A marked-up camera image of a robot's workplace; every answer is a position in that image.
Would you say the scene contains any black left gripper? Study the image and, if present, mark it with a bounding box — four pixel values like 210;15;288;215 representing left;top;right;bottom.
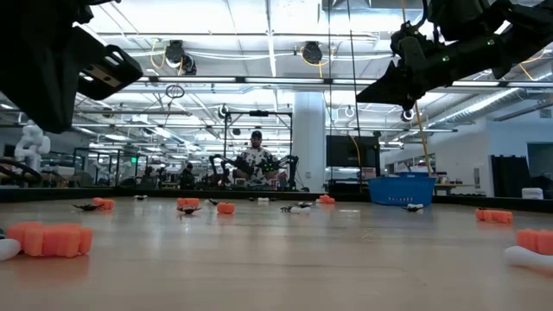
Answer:
0;23;144;134

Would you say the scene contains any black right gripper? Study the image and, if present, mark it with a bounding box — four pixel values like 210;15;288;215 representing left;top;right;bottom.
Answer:
356;20;498;111

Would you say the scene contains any blue plastic basket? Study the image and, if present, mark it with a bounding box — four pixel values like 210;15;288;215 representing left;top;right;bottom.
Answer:
368;172;437;206

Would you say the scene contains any black display screen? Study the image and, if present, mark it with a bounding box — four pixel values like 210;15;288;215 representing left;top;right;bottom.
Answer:
326;135;382;168

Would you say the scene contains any white building column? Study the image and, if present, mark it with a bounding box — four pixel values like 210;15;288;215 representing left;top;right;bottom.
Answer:
292;91;327;194

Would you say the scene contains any ceiling light strip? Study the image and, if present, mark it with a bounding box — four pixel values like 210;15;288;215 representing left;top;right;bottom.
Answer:
137;75;553;88

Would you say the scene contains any black partition panel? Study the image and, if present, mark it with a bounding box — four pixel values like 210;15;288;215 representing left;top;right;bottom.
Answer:
490;154;531;198

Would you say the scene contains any person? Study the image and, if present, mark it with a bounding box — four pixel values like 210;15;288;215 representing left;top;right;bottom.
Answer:
237;130;280;191
179;162;196;190

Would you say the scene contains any black hanging cable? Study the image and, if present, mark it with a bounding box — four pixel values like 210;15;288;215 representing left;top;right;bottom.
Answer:
345;0;364;194

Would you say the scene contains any yellow hanging cable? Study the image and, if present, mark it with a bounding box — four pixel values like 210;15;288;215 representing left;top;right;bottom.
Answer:
399;0;434;179

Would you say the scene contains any black framed enclosure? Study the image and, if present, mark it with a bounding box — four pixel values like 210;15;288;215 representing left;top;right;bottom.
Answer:
72;147;150;187

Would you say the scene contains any black metal gantry frame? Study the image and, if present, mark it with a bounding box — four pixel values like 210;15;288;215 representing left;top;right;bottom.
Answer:
223;110;294;191

